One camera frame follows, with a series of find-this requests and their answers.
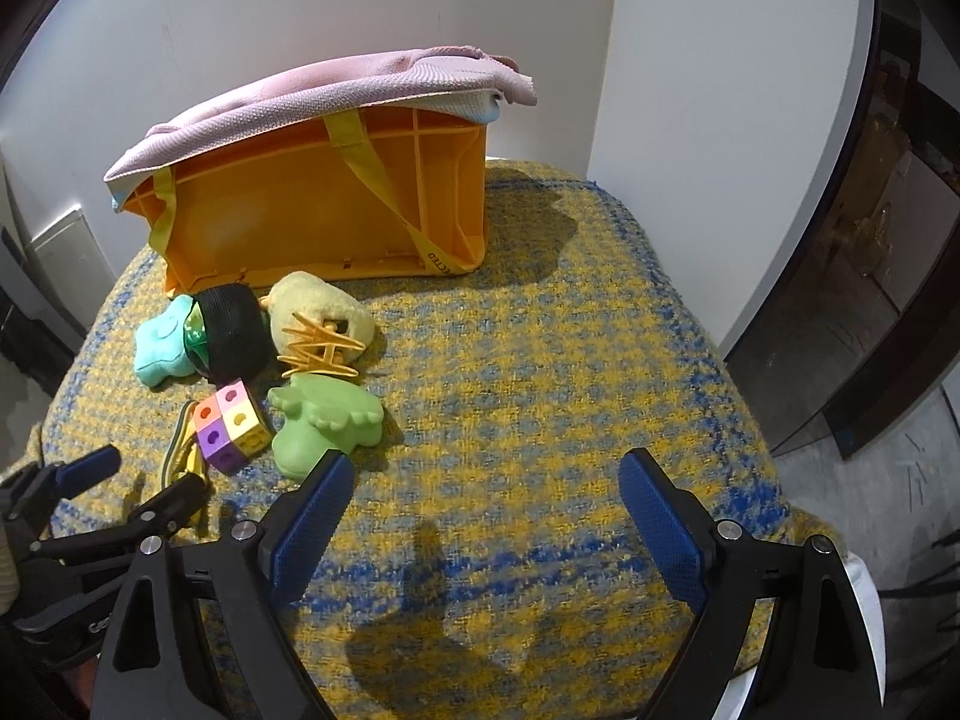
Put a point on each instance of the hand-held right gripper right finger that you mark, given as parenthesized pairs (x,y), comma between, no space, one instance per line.
(667,532)

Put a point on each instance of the white wall panel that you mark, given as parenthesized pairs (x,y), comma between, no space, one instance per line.
(67,262)

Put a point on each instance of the teal plush toy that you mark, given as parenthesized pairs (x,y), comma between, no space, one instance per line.
(159,345)

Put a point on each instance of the green plastic toy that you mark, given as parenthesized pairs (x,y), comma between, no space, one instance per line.
(322,420)

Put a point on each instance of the yellow blue woven blanket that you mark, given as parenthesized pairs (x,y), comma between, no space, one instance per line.
(510,390)

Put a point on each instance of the yellow plush toy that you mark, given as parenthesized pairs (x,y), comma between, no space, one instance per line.
(315,296)

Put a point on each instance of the pink knitted cloth liner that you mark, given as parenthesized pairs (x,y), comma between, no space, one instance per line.
(315,94)

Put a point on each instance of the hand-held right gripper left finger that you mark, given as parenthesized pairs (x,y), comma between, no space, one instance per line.
(315,525)

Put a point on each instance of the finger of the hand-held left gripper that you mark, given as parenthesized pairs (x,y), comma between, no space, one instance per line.
(169,506)
(86,467)

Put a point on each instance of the multicolour block cube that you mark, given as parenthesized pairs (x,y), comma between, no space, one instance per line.
(229,427)

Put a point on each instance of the orange plastic spring toy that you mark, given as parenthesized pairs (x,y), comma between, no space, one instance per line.
(319,349)

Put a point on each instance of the black and green ball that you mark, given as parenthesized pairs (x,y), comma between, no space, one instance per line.
(236,330)

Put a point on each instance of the orange plastic basket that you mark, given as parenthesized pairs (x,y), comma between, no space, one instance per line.
(300,210)

